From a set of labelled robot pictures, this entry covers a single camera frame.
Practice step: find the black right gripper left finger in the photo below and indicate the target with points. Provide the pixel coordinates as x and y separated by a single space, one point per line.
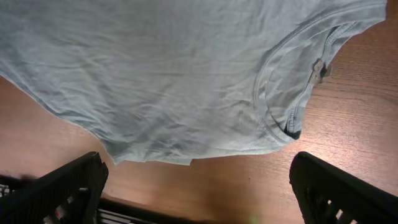
69 194

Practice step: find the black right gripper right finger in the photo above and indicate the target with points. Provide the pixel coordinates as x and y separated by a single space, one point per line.
327 194

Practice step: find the light blue t-shirt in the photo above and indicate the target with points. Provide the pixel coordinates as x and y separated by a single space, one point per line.
174 81

